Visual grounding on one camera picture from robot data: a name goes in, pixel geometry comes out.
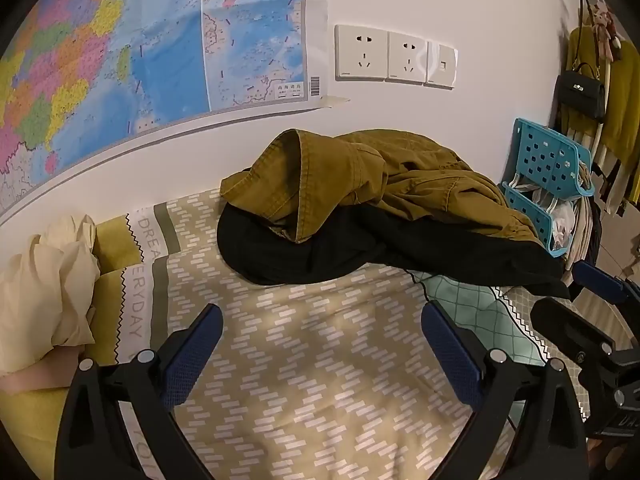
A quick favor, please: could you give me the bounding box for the cream folded garment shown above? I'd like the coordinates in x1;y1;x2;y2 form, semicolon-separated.
0;215;103;376

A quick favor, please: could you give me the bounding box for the colourful wall map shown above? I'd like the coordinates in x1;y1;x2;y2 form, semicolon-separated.
0;0;351;221

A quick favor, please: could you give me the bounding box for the black garment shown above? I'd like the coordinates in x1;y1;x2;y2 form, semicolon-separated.
216;205;576;302

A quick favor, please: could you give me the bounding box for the patterned bed cover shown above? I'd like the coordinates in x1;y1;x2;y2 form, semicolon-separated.
0;187;601;480

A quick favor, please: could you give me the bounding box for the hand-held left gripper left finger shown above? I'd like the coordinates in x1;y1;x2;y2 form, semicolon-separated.
54;303;224;480

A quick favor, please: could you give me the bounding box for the pink plush toy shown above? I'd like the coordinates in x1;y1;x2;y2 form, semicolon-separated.
587;2;623;61

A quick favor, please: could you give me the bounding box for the black handbag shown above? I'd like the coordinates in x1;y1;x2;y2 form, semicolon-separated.
554;62;608;122

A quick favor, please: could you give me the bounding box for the yellow hanging sweater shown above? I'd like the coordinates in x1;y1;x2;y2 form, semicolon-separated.
550;25;640;217

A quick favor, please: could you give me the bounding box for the pink folded garment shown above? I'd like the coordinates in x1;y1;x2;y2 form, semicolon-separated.
0;367;68;394

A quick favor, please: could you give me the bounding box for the white wall socket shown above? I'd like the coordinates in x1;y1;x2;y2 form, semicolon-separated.
334;24;390;82
386;31;431;84

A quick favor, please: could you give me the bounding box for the beige hanging cloth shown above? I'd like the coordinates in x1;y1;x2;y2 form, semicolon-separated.
562;196;602;281

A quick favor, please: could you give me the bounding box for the olive green jacket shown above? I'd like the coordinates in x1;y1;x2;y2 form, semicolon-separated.
219;128;546;248

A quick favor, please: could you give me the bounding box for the blue plastic rack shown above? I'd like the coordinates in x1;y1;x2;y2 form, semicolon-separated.
501;117;596;257

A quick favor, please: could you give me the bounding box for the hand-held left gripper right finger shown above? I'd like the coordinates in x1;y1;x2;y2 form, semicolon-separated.
421;301;587;480

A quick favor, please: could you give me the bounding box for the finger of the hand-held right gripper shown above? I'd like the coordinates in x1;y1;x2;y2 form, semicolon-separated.
530;297;619;363
571;260;640;307

